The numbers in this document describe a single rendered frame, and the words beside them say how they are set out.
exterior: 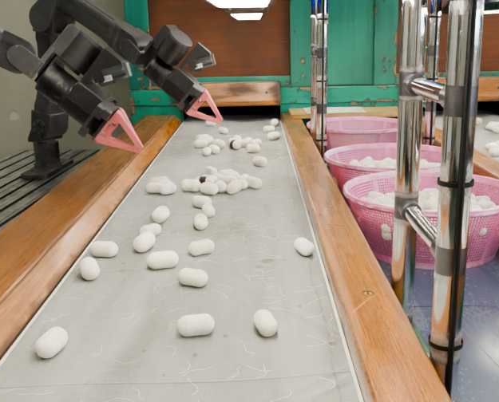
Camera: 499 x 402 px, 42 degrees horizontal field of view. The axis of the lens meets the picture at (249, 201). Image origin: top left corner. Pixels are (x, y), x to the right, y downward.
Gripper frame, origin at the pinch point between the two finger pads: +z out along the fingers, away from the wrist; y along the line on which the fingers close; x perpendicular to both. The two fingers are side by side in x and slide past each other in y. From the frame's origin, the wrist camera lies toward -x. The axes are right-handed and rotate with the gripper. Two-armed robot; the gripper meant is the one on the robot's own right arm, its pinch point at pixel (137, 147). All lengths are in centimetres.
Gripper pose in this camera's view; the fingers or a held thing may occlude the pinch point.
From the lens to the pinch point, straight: 115.6
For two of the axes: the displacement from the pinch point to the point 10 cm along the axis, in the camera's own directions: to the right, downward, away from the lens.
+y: 0.1, -2.6, 9.7
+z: 7.8, 6.1, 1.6
